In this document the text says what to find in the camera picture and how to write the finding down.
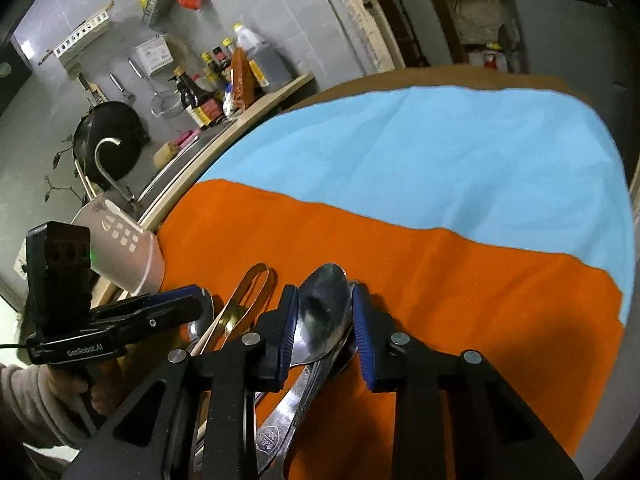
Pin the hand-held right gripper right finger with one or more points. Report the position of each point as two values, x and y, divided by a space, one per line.
362 342

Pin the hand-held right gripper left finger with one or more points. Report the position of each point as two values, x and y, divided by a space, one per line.
287 332

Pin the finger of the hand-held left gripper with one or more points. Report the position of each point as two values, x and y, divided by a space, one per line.
150 317

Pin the large steel spoon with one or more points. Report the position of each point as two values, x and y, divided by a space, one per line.
322 305

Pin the metal tongs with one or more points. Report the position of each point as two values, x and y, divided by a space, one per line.
250 290

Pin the white plastic utensil holder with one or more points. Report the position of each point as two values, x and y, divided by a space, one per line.
125 255

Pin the person's left hand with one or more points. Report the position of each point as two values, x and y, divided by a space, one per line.
117 385

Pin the orange cloth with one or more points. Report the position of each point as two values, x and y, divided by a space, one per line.
450 300

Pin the steel faucet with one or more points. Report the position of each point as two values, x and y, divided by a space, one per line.
107 165

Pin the black wok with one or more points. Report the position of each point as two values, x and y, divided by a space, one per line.
107 130

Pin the steel sink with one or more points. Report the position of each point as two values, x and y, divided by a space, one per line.
172 170

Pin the yellow sponge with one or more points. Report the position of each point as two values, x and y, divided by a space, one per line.
165 155

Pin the pink soap dish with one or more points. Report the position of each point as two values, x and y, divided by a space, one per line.
187 137

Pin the large soy sauce bottle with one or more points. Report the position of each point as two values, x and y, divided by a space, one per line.
200 107

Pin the dark pump bottle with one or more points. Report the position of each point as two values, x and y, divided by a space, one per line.
181 92

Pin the white and blue packet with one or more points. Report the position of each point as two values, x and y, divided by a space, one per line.
229 101

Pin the dark bottle yellow cap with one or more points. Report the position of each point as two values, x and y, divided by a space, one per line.
207 67

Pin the red spice packet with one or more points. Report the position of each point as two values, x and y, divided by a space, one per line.
242 80

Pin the black cap sauce bottle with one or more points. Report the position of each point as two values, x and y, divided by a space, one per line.
221 62

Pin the large oil jug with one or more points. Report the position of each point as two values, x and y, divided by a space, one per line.
265 60

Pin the clear bottle yellow cap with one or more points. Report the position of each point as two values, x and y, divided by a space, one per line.
230 50

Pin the dark grey cabinet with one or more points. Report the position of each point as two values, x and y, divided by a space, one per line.
560 35

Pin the white wall box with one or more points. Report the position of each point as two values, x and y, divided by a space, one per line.
154 55

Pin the white slotted wall rack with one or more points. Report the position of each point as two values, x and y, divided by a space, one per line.
80 35

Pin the wooden door frame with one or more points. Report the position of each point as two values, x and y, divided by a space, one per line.
365 25

